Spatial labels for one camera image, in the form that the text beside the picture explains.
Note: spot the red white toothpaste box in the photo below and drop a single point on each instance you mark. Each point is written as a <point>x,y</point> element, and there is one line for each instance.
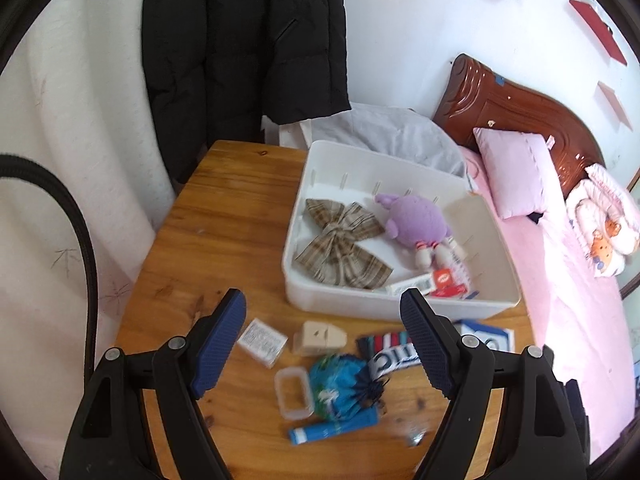
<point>424,283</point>

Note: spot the clear plastic container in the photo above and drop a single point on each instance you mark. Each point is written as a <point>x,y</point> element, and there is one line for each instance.
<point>293,392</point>

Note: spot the beige plastic adapter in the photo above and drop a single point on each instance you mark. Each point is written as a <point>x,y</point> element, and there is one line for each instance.
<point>318,338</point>

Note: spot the brown wooden headboard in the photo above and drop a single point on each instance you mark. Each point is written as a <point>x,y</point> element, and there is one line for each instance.
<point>477,97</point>

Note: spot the white printed small box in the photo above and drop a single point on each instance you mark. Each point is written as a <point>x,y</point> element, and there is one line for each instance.
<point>262,342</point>

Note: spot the blue patterned cloth pouch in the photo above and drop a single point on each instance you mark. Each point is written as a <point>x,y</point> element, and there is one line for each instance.
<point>342,387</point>

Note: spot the purple plush toy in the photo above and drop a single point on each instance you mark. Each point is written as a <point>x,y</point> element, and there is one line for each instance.
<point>418,224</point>

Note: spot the striped elastic band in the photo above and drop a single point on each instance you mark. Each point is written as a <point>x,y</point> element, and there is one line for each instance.
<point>387,353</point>

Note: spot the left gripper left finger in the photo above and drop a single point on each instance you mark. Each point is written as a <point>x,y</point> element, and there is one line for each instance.
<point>184,369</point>

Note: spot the small red white box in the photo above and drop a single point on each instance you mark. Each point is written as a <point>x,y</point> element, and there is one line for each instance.
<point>447,286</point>

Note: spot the grey cloth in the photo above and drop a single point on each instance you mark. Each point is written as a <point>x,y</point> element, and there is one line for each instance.
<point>394,131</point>

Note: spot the blue tube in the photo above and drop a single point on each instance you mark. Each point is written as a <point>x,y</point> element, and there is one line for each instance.
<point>324,430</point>

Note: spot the white plastic storage bin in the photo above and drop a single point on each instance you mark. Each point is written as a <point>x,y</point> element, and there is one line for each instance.
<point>348,175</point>

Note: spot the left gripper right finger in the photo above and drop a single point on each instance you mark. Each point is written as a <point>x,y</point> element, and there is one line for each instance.
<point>461,368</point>

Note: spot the pink pillow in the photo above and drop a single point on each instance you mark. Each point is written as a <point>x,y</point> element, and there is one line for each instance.
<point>517,165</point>

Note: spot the black hanging jacket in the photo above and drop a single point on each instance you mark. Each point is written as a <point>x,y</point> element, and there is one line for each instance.
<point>215,69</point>

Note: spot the plaid fabric bow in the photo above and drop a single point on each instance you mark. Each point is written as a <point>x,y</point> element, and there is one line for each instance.
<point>334,257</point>

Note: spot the pink cartoon blanket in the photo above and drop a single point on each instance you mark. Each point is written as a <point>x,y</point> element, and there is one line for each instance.
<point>605,220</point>

